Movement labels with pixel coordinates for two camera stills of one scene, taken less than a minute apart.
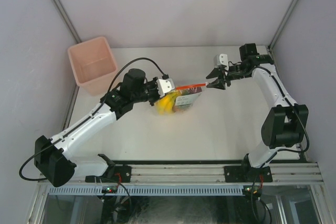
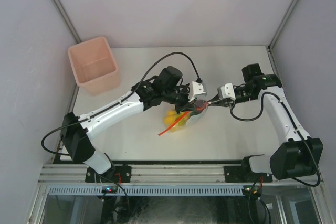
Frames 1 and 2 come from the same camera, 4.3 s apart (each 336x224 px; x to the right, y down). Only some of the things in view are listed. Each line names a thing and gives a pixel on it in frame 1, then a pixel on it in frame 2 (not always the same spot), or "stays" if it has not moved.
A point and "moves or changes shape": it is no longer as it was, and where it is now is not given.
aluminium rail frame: (301, 174) stays
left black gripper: (154, 84) -> (186, 106)
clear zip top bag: (181, 99) moves or changes shape
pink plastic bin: (93, 65) stays
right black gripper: (222, 75) -> (217, 101)
